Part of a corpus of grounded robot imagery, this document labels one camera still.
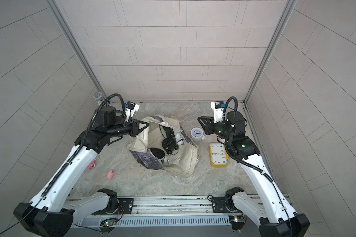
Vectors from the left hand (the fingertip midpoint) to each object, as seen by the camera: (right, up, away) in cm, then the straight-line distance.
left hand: (150, 123), depth 68 cm
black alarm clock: (+6, -14, +21) cm, 26 cm away
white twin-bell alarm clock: (+24, -9, +27) cm, 37 cm away
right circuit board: (+41, -46, 0) cm, 61 cm away
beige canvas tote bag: (+15, -22, +14) cm, 31 cm away
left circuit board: (-18, -43, -4) cm, 47 cm away
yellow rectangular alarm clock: (+36, -21, +17) cm, 45 cm away
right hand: (+23, +2, -1) cm, 23 cm away
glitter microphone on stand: (-32, +14, +12) cm, 37 cm away
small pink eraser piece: (-24, -28, +10) cm, 39 cm away
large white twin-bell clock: (+13, -10, +17) cm, 24 cm away
